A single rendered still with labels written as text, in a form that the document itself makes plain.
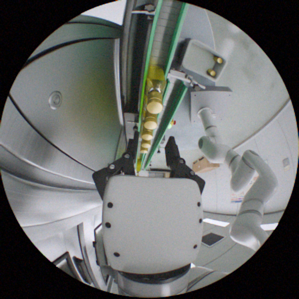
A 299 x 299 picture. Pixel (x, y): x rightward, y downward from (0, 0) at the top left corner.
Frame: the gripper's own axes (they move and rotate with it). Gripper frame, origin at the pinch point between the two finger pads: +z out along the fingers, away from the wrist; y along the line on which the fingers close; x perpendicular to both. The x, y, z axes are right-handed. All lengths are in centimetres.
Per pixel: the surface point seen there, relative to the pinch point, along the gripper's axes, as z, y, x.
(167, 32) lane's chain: 30.9, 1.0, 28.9
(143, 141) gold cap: 13.8, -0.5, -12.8
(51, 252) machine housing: -22.9, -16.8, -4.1
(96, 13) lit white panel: 6.1, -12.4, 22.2
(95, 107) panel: 7.9, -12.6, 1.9
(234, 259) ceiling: -132, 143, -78
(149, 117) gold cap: 11.4, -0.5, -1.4
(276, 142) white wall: 45, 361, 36
